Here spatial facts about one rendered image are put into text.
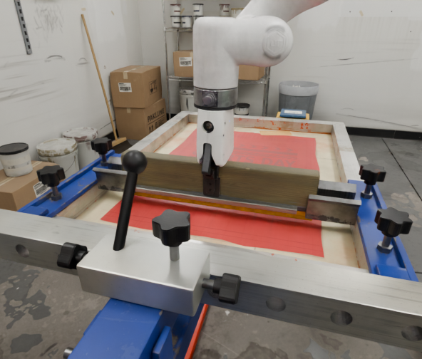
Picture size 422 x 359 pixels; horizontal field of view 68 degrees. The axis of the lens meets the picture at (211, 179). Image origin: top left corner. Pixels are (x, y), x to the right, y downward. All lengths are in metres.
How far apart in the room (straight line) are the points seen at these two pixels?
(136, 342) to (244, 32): 0.43
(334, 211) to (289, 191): 0.08
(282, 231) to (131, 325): 0.34
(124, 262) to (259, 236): 0.30
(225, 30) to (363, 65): 3.81
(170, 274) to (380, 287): 0.22
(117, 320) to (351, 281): 0.25
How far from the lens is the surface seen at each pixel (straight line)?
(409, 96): 4.45
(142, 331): 0.33
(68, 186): 0.69
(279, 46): 0.53
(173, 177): 0.62
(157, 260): 0.33
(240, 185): 0.59
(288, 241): 0.57
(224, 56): 0.51
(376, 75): 4.32
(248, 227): 0.59
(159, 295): 0.32
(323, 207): 0.58
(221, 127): 0.52
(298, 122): 1.13
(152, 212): 0.64
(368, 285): 0.39
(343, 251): 0.58
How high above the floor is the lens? 1.29
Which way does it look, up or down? 27 degrees down
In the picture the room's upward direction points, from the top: straight up
